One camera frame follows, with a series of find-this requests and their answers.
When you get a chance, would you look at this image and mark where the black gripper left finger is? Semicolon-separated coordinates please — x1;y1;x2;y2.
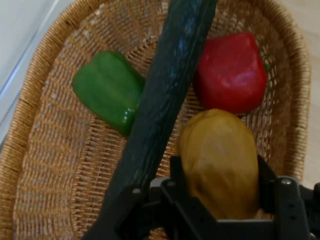
82;154;219;240

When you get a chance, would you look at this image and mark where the brown-yellow toy potato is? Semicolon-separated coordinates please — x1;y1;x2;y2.
179;107;260;221

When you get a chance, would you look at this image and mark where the dark green toy cucumber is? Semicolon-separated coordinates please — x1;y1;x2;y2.
99;0;219;226

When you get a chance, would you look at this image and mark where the red toy bell pepper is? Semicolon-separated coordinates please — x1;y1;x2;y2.
194;31;272;115

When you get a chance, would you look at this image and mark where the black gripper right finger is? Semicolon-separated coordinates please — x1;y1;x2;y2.
256;154;320;240

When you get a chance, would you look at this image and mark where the woven wicker basket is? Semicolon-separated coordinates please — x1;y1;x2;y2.
0;0;313;240

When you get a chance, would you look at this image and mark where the green toy bell pepper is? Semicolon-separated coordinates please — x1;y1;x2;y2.
72;51;146;137

